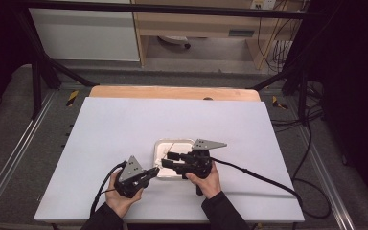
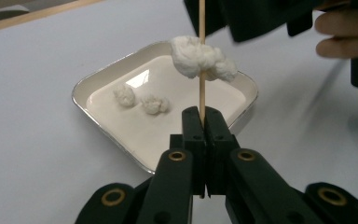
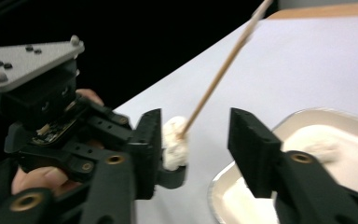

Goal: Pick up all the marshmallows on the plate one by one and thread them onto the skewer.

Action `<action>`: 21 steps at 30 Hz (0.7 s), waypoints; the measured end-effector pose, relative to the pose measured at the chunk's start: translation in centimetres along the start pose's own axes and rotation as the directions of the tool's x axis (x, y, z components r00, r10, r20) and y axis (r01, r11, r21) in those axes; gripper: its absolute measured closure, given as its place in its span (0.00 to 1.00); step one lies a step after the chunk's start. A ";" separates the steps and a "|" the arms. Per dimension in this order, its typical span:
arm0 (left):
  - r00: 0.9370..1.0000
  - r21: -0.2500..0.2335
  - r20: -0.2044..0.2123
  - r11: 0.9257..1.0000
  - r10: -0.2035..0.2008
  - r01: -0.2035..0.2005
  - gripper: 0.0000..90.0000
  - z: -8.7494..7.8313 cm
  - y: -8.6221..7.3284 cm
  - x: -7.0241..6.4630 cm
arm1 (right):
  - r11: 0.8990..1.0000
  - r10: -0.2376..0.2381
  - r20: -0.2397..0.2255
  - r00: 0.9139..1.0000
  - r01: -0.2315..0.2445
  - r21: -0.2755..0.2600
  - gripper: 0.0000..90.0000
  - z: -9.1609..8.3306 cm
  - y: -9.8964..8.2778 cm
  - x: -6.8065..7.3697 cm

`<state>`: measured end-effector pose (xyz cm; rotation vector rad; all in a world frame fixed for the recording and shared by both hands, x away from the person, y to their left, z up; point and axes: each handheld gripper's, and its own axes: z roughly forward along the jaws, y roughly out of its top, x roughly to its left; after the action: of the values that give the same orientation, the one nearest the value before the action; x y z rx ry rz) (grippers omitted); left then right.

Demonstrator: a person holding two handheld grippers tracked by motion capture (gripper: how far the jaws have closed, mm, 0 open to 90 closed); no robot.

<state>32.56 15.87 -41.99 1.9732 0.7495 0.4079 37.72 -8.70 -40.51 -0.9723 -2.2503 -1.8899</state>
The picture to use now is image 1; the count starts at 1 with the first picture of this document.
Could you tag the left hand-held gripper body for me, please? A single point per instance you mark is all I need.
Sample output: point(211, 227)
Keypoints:
point(131, 174)

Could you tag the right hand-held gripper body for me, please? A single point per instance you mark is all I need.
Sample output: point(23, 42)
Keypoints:
point(199, 161)

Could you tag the white rectangular tray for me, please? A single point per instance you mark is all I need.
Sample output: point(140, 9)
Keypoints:
point(180, 147)

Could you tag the person's right hand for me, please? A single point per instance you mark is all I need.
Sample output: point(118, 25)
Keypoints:
point(209, 185)

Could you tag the person's left hand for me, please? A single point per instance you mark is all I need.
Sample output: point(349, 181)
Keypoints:
point(118, 201)

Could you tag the light wooden table board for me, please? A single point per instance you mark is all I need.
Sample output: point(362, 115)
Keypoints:
point(172, 93)

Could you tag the yellow black striped tape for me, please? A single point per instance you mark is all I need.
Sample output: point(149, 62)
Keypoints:
point(279, 103)
point(72, 97)

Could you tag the white chair base with caster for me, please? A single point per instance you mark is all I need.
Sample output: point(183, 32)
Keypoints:
point(174, 40)

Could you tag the black metal stand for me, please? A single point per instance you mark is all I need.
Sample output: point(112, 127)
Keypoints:
point(38, 73)
point(302, 83)

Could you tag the light wooden desk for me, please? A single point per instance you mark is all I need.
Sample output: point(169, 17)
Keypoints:
point(201, 24)

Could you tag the white cabinet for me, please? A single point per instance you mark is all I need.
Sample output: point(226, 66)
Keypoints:
point(83, 35)

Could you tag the black metal crossbar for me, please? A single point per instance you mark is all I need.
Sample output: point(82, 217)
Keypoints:
point(172, 8)

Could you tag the aluminium rail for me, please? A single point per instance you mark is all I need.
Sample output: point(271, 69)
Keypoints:
point(16, 150)
point(327, 179)

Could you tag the white wall socket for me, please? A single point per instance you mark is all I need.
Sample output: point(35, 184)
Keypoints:
point(263, 4)

